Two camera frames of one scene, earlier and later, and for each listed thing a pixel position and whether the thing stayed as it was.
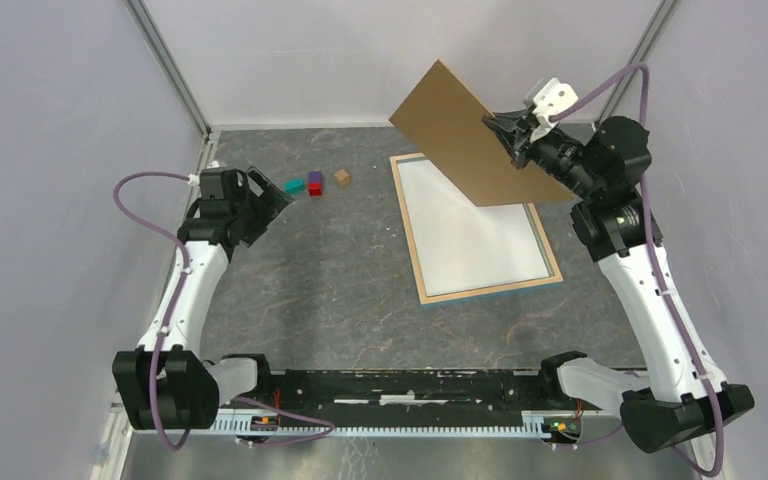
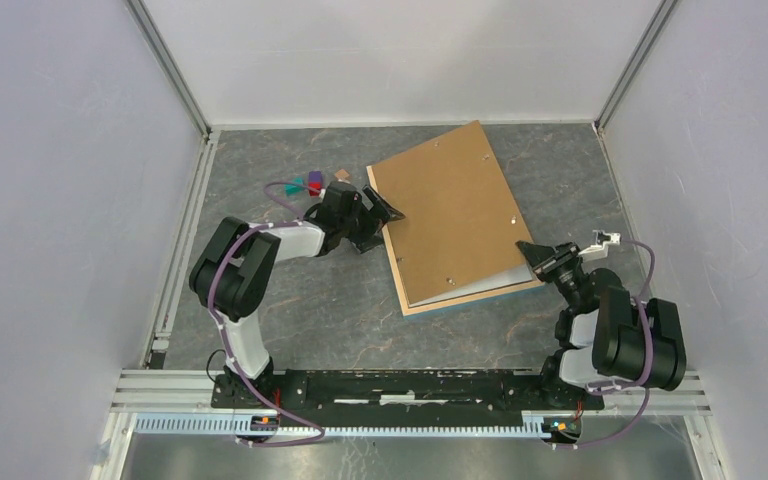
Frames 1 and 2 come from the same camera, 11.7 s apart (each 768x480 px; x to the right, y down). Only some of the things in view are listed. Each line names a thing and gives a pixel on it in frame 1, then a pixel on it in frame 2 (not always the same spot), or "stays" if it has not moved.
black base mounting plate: x=403 y=390 stays
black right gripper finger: x=516 y=131 -> x=537 y=256
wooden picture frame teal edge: x=554 y=278 -> x=442 y=305
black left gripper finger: x=269 y=208 -> x=363 y=233
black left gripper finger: x=276 y=197 -> x=392 y=213
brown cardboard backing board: x=445 y=120 -> x=458 y=227
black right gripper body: x=561 y=156 -> x=564 y=273
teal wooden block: x=293 y=186 stays
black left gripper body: x=241 y=207 -> x=359 y=212
